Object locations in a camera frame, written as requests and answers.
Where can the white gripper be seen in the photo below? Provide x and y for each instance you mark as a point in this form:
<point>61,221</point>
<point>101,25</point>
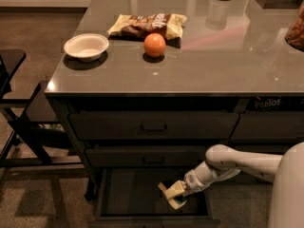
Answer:
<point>191,179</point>

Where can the green and yellow sponge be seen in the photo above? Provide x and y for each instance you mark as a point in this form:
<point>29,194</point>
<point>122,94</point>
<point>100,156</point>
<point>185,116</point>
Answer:
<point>176,202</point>

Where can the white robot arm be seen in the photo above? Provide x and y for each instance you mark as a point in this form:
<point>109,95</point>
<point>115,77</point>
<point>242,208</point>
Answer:
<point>285,172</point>

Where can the open bottom drawer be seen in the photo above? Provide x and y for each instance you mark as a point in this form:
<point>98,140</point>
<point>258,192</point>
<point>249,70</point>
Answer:
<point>131,198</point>

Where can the middle left drawer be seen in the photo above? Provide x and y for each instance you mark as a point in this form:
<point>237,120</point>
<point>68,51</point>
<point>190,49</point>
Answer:
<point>146,156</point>

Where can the top right drawer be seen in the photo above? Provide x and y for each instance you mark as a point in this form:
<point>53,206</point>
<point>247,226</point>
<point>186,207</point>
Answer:
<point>269,127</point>

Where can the middle right drawer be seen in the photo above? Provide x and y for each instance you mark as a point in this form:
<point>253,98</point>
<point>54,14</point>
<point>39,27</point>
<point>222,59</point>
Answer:
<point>263,148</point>

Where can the top left drawer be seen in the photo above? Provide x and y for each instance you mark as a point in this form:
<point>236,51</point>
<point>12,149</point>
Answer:
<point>130,125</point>

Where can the orange fruit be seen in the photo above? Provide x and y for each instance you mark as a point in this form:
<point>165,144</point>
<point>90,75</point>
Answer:
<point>154,45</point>

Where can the black folding chair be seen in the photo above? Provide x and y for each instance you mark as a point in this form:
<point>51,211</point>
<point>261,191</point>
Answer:
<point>32,120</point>

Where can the yellow brown chip bag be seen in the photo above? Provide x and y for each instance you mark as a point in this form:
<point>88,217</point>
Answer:
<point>168,25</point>

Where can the white paper bowl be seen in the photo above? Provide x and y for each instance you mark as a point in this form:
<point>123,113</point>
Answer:
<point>86,47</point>

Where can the jar of almonds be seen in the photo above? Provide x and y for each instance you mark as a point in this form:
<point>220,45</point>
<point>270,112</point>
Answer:
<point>295,34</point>

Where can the dark drawer cabinet frame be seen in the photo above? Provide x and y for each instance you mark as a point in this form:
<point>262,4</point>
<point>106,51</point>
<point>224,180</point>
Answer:
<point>66,104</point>

